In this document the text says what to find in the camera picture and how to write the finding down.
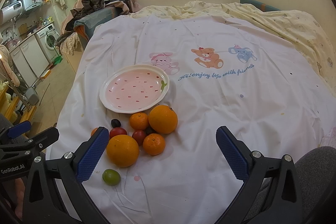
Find green tomato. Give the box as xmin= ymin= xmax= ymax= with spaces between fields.
xmin=102 ymin=169 xmax=121 ymax=186

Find small mandarin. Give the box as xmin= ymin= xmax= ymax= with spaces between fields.
xmin=142 ymin=134 xmax=166 ymax=156
xmin=129 ymin=112 xmax=149 ymax=130
xmin=91 ymin=127 xmax=98 ymax=136

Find large orange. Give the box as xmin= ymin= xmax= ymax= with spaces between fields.
xmin=148 ymin=105 xmax=178 ymax=134
xmin=106 ymin=135 xmax=139 ymax=168

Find red cherry tomato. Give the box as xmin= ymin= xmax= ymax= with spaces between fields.
xmin=132 ymin=130 xmax=147 ymax=146
xmin=109 ymin=127 xmax=127 ymax=139

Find person left hand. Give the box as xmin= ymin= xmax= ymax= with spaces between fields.
xmin=15 ymin=178 xmax=25 ymax=220

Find yellow wooden rack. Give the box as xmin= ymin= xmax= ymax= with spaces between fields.
xmin=1 ymin=82 xmax=37 ymax=124

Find white kitchen cabinets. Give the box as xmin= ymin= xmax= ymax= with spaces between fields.
xmin=10 ymin=35 xmax=50 ymax=87

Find white washing machine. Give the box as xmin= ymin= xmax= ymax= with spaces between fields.
xmin=35 ymin=23 xmax=59 ymax=64

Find pink strawberry ceramic plate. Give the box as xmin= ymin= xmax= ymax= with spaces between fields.
xmin=99 ymin=64 xmax=170 ymax=114

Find white cartoon bed sheet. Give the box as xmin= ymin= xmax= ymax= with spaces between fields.
xmin=47 ymin=15 xmax=335 ymax=223

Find cream patterned duvet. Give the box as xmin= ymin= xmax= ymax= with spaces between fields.
xmin=129 ymin=1 xmax=335 ymax=96

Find pile of clothes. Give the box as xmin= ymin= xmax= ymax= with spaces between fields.
xmin=56 ymin=0 xmax=142 ymax=56

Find teal pillow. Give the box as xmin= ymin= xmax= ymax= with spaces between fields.
xmin=240 ymin=0 xmax=280 ymax=12

